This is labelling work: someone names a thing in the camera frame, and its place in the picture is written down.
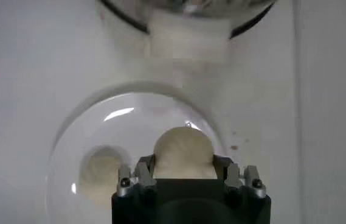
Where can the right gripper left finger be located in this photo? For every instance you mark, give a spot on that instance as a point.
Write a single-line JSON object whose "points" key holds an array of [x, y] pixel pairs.
{"points": [[139, 176]]}

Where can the white steamed baozi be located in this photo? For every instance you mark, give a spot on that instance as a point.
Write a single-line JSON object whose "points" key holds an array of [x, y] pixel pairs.
{"points": [[99, 173], [185, 152]]}

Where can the stainless steel steamer basket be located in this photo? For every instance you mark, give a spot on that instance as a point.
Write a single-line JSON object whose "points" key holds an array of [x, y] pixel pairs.
{"points": [[188, 33]]}

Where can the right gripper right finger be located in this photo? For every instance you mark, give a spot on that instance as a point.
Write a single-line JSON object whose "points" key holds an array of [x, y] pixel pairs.
{"points": [[239, 178]]}

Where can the white round plate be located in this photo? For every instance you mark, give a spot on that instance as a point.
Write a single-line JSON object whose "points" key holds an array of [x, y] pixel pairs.
{"points": [[124, 131]]}

